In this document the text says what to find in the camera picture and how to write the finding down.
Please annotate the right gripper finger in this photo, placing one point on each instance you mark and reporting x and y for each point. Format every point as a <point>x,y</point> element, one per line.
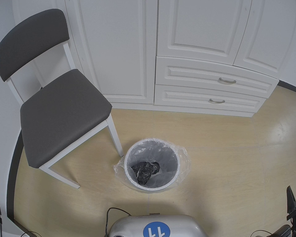
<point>291,199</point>

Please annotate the clear plastic bag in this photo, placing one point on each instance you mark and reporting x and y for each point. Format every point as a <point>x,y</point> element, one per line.
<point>185,162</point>

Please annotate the black plastic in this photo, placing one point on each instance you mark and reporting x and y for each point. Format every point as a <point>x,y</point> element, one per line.
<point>144,172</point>

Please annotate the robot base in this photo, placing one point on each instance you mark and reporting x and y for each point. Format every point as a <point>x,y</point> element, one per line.
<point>161,224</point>

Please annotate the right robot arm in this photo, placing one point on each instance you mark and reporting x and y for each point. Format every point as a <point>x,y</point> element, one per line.
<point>283,231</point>

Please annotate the white trash bin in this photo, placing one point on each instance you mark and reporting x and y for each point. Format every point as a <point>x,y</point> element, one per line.
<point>152,188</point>

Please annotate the white wardrobe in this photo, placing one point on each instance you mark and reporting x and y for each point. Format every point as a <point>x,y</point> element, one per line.
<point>196,46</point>

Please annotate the white chair with grey cushions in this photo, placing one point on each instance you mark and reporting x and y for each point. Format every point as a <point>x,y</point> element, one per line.
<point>64,106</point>

